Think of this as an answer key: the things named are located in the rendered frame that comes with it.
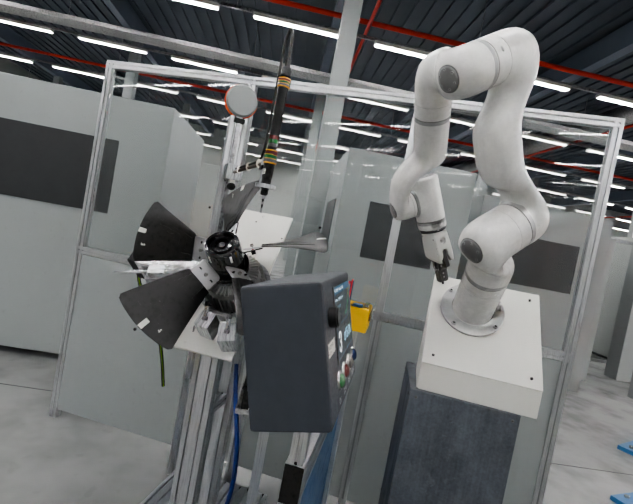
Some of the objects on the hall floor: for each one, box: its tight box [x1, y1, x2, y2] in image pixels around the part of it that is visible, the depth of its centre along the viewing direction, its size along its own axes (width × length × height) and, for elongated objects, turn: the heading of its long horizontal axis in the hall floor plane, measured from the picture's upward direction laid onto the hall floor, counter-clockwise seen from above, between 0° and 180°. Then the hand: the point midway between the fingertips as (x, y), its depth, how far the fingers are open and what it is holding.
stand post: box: [169, 353, 222, 504], centre depth 157 cm, size 4×9×91 cm, turn 1°
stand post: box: [197, 335, 245, 504], centre depth 179 cm, size 4×9×115 cm, turn 1°
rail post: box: [321, 389, 349, 504], centre depth 170 cm, size 4×4×78 cm
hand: (441, 274), depth 130 cm, fingers closed
